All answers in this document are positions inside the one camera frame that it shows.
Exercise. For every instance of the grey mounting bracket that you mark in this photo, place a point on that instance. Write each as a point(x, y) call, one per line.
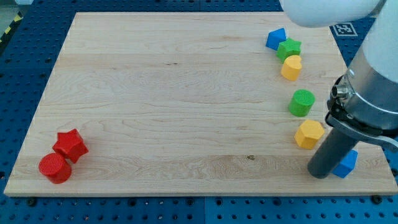
point(357, 119)

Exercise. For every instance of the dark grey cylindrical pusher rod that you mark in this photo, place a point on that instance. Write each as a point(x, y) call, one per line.
point(331, 152)

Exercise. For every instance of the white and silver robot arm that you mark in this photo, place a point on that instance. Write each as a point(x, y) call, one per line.
point(373, 70)

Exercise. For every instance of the yellow heart block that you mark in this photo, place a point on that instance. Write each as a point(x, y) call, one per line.
point(292, 67)

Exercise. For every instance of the green star block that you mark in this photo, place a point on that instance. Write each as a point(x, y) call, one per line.
point(288, 48)

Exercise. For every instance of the red star block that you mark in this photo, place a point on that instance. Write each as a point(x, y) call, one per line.
point(70, 145)

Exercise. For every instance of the blue cube block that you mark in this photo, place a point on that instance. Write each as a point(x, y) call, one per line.
point(347, 165)

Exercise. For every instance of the yellow hexagon block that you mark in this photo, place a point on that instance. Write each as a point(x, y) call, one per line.
point(308, 134)

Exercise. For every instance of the green cylinder block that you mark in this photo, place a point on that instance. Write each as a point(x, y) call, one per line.
point(301, 102)

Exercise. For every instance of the fiducial marker tag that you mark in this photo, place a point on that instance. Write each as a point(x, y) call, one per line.
point(345, 30)

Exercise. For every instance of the blue pentagon block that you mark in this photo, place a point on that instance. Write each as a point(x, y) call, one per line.
point(275, 37)

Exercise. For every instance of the wooden board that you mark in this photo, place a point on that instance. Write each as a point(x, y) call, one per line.
point(186, 104)

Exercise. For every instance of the red cylinder block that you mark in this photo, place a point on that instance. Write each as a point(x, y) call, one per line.
point(56, 169)

